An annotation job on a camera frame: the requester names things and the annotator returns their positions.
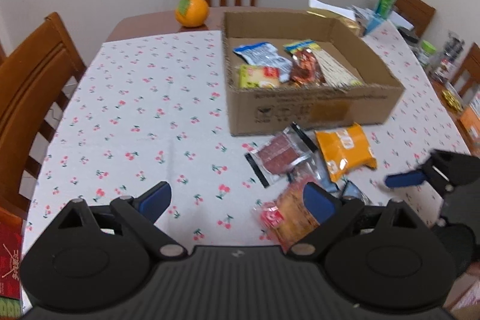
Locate pile of white papers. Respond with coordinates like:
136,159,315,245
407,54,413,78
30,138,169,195
352,5,415,31

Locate orange white box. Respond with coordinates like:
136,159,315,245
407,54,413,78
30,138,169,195
459,106,480,156

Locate small blue carton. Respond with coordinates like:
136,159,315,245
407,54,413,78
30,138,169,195
363,13,387,36

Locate gold ornament cluster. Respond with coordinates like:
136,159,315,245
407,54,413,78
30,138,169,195
442,88,464,114

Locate clear rice cracker packet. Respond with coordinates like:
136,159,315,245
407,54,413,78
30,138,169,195
252,174,324,254

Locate cardboard box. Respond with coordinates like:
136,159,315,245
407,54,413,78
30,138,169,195
221,10,406,137

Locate red gift box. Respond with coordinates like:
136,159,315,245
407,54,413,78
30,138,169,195
0,217,24,298

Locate clear jar of pens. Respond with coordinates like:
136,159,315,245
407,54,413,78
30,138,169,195
431,31,466,82

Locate long yellow fish strip packet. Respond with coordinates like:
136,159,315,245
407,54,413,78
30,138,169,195
284,40,365,91

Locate dark lidded jar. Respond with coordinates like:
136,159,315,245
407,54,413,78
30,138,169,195
397,28,420,45

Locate brown orange snack packet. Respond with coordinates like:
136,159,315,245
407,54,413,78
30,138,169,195
289,49,326,87

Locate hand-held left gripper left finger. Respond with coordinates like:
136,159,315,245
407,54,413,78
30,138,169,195
56,181,188,261

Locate cherry print tablecloth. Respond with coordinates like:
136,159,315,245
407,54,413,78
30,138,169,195
22,20,471,249

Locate green box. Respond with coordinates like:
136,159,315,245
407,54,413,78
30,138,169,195
0,295,24,320

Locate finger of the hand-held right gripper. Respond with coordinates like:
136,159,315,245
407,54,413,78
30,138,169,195
385,148,480,198

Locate blue white foil packet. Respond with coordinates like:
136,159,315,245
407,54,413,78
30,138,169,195
233,42,293,82

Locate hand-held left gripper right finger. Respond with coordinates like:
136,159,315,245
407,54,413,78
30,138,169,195
286,182,429,263

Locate clear red jerky packet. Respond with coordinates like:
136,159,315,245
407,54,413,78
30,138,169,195
244,122,319,189

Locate yellow cracker packet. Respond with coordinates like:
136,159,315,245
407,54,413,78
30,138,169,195
238,64,282,90

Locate white paper sheet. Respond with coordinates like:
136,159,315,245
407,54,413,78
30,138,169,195
308,0,355,19

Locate orange with green leaf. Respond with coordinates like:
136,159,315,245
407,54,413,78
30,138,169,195
175,0,209,28

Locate green lidded jar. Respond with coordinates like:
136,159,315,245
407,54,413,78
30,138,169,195
418,40,438,68

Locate small dark snack packet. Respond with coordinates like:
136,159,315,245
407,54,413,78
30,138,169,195
339,181,373,206

